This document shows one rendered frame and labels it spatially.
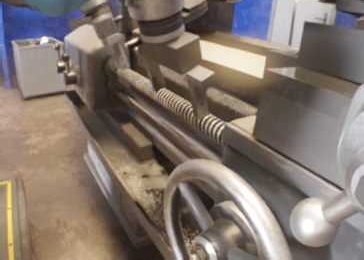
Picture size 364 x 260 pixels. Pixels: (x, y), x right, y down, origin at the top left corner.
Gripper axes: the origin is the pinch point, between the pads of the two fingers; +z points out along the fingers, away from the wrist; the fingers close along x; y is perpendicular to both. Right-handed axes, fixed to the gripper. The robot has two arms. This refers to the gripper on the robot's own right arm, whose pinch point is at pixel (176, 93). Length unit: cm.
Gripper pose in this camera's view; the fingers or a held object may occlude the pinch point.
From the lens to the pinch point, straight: 52.0
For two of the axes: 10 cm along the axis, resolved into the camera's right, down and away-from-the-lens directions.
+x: 6.4, 4.5, -6.1
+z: 1.7, 7.0, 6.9
